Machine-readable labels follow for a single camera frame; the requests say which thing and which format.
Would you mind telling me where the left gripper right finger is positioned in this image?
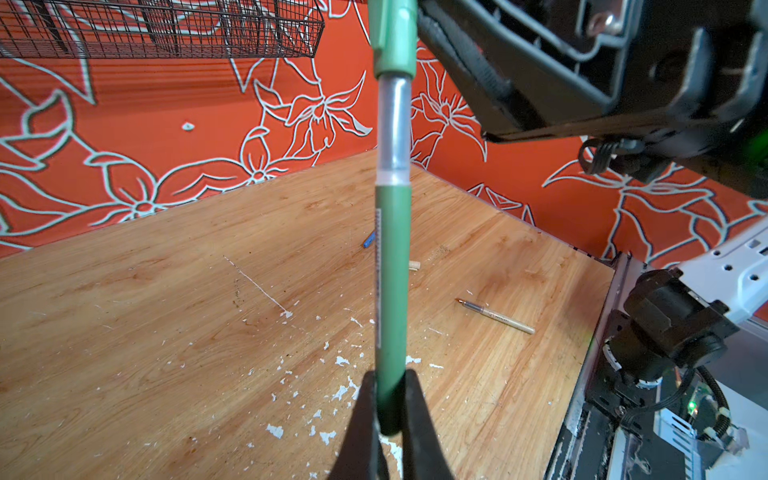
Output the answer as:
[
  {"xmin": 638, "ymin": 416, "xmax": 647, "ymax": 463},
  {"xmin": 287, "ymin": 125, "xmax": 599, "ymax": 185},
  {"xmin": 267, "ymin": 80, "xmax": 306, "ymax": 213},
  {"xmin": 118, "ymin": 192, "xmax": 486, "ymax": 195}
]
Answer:
[{"xmin": 401, "ymin": 369, "xmax": 454, "ymax": 480}]

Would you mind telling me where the green pen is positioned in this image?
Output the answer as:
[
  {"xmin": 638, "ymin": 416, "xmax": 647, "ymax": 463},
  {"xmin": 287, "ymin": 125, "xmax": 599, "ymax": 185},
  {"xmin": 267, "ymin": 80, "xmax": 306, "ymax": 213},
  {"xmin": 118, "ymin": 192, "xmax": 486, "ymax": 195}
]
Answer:
[{"xmin": 375, "ymin": 73, "xmax": 412, "ymax": 436}]

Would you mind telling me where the black wire basket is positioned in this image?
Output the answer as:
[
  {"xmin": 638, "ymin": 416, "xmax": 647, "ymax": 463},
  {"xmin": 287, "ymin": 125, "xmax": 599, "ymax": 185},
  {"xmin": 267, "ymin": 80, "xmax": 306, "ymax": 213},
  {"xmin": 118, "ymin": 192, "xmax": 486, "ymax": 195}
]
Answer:
[{"xmin": 1, "ymin": 0, "xmax": 325, "ymax": 59}]

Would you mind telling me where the beige pen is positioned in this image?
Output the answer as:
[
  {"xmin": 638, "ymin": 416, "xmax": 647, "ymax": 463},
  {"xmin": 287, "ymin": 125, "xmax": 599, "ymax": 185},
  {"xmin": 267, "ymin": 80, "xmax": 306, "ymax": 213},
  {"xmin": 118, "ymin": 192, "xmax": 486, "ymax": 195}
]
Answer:
[{"xmin": 455, "ymin": 298, "xmax": 535, "ymax": 335}]

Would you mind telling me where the green pen cap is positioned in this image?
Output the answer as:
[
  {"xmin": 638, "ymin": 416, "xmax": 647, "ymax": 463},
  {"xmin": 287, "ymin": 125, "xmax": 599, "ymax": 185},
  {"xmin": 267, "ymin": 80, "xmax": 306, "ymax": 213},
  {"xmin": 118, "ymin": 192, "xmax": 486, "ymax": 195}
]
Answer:
[{"xmin": 368, "ymin": 0, "xmax": 418, "ymax": 80}]

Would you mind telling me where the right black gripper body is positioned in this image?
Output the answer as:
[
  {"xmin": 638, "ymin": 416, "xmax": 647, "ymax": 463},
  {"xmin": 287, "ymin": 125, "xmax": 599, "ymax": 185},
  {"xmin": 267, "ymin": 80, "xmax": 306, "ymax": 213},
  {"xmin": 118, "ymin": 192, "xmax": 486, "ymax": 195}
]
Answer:
[{"xmin": 417, "ymin": 0, "xmax": 767, "ymax": 198}]

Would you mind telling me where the blue pen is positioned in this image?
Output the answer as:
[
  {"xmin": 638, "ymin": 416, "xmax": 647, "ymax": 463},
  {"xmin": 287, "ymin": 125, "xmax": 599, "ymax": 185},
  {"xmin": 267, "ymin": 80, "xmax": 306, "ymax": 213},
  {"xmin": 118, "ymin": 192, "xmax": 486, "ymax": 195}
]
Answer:
[{"xmin": 362, "ymin": 231, "xmax": 376, "ymax": 249}]

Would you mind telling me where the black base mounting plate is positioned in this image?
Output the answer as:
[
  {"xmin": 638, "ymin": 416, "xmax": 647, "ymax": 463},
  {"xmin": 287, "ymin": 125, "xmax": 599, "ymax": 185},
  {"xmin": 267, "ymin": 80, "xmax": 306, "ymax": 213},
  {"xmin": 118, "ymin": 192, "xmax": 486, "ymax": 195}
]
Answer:
[{"xmin": 543, "ymin": 402, "xmax": 705, "ymax": 479}]

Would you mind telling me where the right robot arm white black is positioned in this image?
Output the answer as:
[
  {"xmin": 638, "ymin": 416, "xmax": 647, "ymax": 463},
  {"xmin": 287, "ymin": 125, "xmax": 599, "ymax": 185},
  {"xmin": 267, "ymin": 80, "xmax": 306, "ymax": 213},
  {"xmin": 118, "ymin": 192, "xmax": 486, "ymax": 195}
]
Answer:
[{"xmin": 417, "ymin": 1, "xmax": 767, "ymax": 386}]

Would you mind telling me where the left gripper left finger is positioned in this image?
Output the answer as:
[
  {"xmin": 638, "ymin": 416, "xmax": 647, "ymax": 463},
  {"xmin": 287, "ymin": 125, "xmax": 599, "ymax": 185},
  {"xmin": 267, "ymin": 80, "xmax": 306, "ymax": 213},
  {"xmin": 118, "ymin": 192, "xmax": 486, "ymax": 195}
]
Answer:
[{"xmin": 328, "ymin": 371, "xmax": 390, "ymax": 480}]

